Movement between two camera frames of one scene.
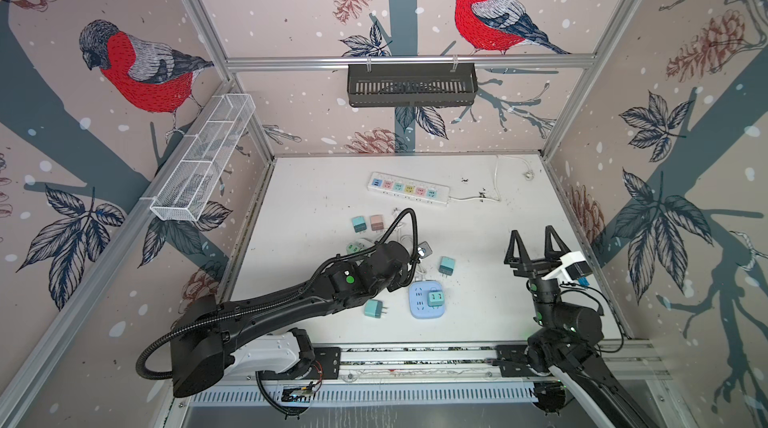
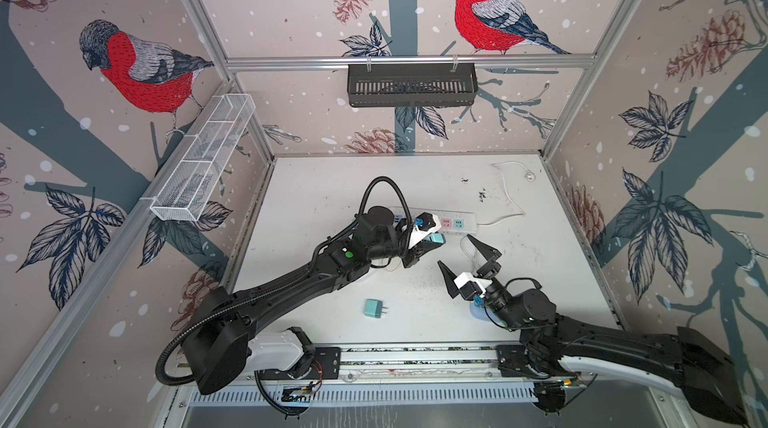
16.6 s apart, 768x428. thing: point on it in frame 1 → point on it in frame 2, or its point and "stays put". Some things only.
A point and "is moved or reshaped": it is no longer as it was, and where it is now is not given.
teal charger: (374, 308) stays put
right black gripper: (549, 248) → (493, 268)
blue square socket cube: (418, 300) → (480, 312)
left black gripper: (395, 285) → (413, 254)
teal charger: (359, 224) is moved or reshaped
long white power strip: (408, 188) → (449, 221)
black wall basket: (416, 86) stays put
